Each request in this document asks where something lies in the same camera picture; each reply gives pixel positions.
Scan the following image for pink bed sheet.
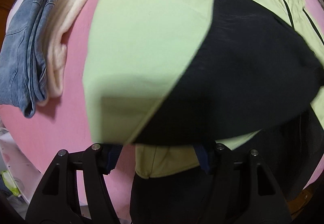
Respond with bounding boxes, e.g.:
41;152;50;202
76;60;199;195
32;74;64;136
1;0;323;220

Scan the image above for green and black hooded jacket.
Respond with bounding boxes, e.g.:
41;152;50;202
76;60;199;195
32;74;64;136
83;0;323;223

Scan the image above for folded cream fleece garment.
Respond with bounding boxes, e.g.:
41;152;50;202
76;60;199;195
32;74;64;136
37;0;88;107

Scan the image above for folded blue denim jeans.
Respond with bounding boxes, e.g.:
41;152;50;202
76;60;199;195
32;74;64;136
1;0;57;118

